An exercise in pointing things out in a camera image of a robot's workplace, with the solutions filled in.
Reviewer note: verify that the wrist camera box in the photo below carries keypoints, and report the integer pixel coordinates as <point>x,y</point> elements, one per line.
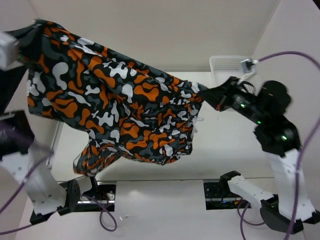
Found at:
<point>9,52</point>
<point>249,66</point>

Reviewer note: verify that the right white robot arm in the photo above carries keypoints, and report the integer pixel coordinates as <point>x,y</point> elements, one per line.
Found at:
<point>290,208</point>

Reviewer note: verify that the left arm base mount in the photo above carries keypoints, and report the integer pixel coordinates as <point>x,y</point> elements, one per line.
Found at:
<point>105,194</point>

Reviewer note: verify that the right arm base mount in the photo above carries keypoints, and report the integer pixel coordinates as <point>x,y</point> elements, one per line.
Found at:
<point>217,197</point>

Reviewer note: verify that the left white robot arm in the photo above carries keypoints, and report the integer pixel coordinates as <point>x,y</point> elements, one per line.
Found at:
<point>20,154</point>

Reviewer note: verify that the white plastic basket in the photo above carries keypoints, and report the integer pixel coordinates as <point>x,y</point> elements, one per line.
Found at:
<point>224,66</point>

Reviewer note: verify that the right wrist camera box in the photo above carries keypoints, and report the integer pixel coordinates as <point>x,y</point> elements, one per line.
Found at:
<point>249,66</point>

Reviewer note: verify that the orange camouflage shorts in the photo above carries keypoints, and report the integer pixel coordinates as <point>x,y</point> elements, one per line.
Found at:
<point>127,108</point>

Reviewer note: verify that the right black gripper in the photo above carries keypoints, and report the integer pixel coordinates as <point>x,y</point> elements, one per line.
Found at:
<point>218,96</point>

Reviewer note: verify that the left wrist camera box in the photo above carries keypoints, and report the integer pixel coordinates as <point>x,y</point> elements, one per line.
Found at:
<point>9,52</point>

